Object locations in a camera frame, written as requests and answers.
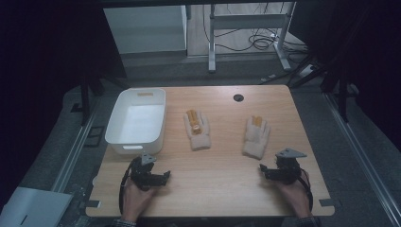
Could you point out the white cabinet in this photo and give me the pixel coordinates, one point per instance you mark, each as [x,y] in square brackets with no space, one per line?
[145,28]

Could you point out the beige glove orange fingertips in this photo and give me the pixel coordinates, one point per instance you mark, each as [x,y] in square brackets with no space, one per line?
[256,138]

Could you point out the black stand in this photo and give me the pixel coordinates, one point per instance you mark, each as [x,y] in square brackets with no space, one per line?
[342,91]
[85,94]

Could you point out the aluminium floor rail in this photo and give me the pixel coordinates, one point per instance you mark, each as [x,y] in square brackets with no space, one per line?
[74,151]
[362,157]

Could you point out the black floor frame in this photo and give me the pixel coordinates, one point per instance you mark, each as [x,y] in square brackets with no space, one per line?
[94,136]

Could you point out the person's left hand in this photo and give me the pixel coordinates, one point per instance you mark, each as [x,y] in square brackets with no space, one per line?
[136,200]

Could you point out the black round table grommet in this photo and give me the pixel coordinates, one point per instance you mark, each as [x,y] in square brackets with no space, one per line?
[238,97]

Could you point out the white flat box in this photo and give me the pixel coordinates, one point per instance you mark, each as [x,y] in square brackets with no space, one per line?
[31,206]

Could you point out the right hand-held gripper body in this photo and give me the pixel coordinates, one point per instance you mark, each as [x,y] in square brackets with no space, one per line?
[285,168]

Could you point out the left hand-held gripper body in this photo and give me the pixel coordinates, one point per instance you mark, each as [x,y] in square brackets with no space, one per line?
[143,175]

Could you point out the white plastic bin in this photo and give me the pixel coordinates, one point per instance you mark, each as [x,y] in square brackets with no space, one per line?
[137,121]

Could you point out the beige glove orange strip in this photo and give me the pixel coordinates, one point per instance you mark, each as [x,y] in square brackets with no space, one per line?
[198,132]

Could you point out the black tape piece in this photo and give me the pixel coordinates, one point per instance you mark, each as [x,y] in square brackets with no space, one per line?
[326,202]

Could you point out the person's right hand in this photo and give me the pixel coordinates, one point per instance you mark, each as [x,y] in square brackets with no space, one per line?
[294,197]

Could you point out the white metal desk frame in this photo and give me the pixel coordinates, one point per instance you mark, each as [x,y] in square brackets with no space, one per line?
[246,22]

